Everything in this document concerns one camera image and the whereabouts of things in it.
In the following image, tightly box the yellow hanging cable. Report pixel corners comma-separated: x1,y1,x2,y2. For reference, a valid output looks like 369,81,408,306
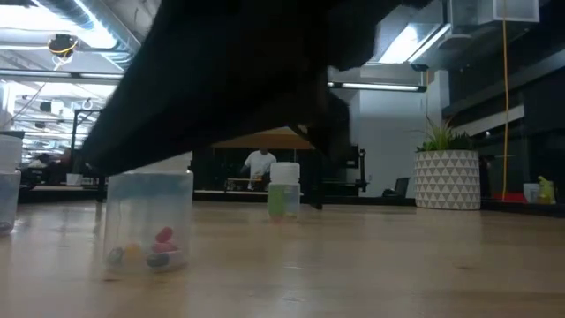
501,0,511,202

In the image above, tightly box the green spray bottle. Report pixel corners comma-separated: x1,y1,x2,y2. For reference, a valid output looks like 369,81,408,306
537,175,557,205

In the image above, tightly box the red mat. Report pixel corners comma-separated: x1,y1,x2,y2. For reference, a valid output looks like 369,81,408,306
492,192,526,203

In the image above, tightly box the person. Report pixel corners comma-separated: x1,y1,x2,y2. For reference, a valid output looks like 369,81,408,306
21,148,74,185
240,148,278,192

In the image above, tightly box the ceiling light tube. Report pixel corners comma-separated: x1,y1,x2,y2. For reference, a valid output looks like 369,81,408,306
0,69,124,81
328,81,428,93

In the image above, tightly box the ceiling cable reel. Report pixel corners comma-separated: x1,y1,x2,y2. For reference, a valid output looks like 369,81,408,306
47,33,80,58

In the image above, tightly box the wooden shelf black frame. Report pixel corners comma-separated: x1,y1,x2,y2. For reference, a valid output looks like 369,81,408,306
94,126,326,211

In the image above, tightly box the silver ceiling duct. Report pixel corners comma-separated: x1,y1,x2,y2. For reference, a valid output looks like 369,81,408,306
374,0,542,72

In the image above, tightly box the black chair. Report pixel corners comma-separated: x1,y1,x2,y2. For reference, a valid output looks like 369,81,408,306
381,177,411,199

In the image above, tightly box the black equipment stand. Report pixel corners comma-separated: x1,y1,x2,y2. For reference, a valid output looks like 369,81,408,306
324,145,368,198

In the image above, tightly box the small clear pill bottle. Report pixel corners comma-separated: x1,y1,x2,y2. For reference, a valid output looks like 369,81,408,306
103,152,195,273
0,132,23,235

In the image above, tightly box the black aluminium table frame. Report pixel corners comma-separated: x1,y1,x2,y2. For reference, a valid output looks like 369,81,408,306
17,187,565,218

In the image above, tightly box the small clear bottle green label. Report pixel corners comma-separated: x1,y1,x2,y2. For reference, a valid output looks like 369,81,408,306
267,162,302,221

